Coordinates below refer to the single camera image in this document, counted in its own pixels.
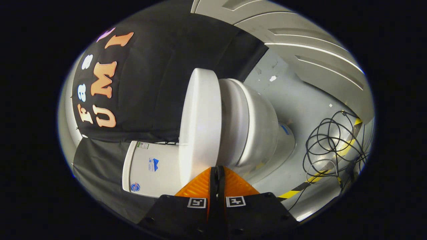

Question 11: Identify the white moulded panel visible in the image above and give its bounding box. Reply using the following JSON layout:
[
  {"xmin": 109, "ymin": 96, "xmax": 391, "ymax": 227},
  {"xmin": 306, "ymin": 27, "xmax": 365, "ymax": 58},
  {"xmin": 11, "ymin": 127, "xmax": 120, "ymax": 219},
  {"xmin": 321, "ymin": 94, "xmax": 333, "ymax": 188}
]
[{"xmin": 190, "ymin": 0, "xmax": 375, "ymax": 126}]

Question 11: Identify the white toilet seat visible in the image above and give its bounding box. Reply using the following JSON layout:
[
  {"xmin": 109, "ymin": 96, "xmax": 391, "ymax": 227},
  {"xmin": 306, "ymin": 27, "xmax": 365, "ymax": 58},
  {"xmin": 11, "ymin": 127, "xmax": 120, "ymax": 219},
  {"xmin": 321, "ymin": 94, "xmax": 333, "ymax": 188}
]
[{"xmin": 219, "ymin": 78, "xmax": 251, "ymax": 168}]

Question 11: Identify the white toilet with tank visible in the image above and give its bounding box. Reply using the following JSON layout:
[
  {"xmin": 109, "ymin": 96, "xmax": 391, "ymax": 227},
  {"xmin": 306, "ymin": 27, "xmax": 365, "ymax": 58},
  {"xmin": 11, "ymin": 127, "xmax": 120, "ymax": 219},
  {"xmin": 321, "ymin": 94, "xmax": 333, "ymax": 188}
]
[{"xmin": 122, "ymin": 79, "xmax": 296, "ymax": 199}]

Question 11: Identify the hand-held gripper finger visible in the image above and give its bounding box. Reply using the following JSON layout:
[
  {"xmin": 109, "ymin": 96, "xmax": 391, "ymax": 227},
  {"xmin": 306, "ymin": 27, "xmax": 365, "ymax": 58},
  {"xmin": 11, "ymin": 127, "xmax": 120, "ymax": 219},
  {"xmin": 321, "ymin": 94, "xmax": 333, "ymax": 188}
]
[
  {"xmin": 138, "ymin": 166, "xmax": 219, "ymax": 239},
  {"xmin": 219, "ymin": 166, "xmax": 299, "ymax": 239}
]

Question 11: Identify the yellow black floor tape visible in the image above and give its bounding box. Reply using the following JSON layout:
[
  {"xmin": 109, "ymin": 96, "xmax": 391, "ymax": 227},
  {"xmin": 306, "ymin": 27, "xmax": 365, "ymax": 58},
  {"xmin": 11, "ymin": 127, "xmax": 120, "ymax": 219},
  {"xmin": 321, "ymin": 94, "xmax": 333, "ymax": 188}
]
[{"xmin": 277, "ymin": 117, "xmax": 363, "ymax": 201}]

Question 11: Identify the black cable bundle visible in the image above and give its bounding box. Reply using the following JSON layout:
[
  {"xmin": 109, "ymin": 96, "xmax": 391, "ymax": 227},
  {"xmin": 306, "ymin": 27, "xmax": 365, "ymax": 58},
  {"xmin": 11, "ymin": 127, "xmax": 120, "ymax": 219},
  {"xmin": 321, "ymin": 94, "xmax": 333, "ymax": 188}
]
[{"xmin": 302, "ymin": 110, "xmax": 371, "ymax": 211}]

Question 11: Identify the white toilet lid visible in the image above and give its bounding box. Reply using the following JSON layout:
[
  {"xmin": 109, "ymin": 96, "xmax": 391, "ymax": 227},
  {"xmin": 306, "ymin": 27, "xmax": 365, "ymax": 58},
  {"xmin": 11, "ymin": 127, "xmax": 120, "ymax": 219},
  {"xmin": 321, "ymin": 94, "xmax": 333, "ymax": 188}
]
[{"xmin": 178, "ymin": 68, "xmax": 223, "ymax": 197}]

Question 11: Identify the black backdrop cloth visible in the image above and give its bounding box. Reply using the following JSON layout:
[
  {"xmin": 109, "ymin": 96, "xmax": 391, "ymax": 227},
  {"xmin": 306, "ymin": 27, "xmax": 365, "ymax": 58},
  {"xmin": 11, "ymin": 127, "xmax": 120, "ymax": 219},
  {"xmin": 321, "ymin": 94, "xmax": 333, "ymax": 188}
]
[{"xmin": 72, "ymin": 13, "xmax": 269, "ymax": 224}]

